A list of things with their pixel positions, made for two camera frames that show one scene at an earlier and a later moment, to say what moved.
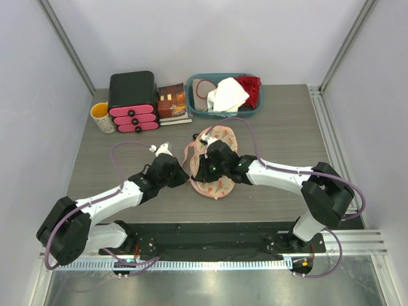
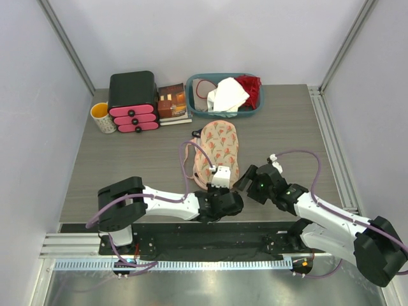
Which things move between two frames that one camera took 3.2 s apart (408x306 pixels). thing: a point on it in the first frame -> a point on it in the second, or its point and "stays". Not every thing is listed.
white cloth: [227, 97] stays
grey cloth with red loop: [201, 88] stays
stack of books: [172, 106] stays
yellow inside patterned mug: [99, 111] stays
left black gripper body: [174, 178] -> [213, 191]
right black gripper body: [211, 171] -> [259, 193]
